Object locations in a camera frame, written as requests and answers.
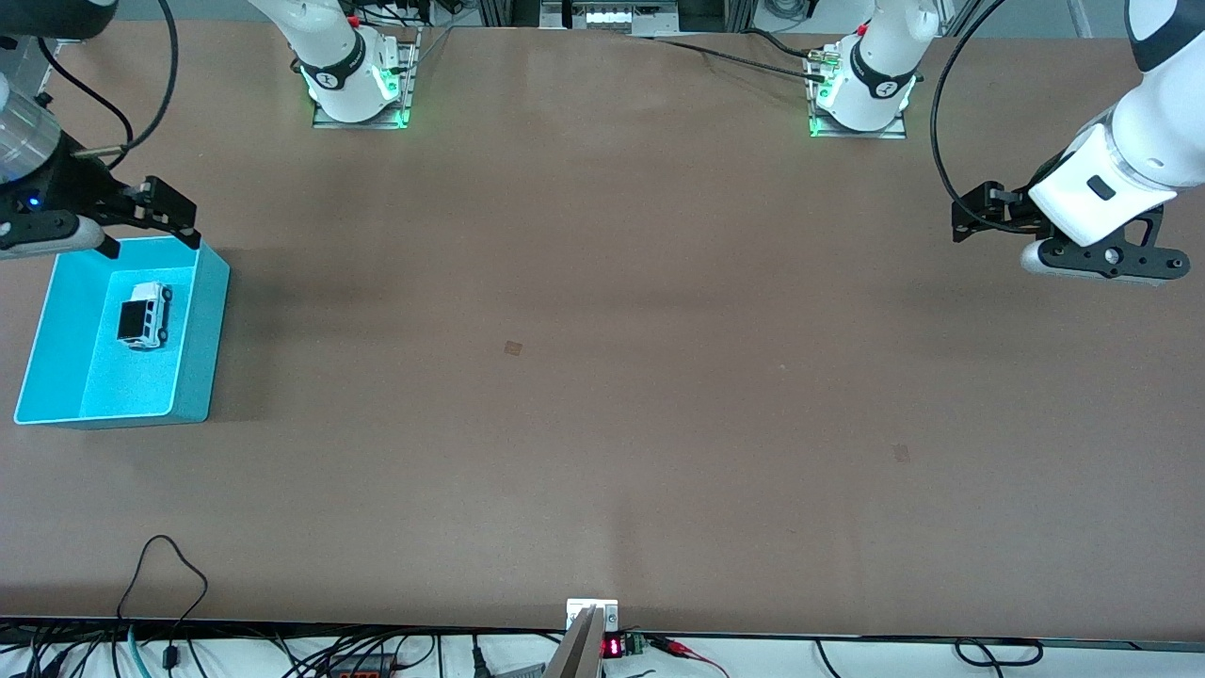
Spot white jeep toy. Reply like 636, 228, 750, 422
117, 281, 174, 351

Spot white mounting plate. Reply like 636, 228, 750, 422
566, 599, 619, 632

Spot thin black looped cable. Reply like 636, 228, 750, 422
117, 535, 209, 671

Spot lit silver control box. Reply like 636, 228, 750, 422
539, 0, 681, 37

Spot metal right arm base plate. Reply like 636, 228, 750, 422
313, 26, 420, 130

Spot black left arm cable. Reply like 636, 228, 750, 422
929, 0, 1041, 232

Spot black coiled cable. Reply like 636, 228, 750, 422
953, 638, 1044, 670

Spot turquoise plastic bin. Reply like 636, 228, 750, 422
13, 234, 232, 431

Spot red clip lead wire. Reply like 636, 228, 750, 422
648, 636, 731, 678

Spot grey aluminium bar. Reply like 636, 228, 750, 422
544, 607, 605, 678

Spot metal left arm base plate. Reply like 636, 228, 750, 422
808, 47, 909, 140

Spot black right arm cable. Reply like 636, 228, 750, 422
36, 36, 135, 163
105, 0, 180, 172

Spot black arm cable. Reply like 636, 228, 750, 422
105, 0, 180, 172
36, 36, 135, 163
929, 0, 1041, 232

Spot long black base cable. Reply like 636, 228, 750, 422
650, 28, 834, 86

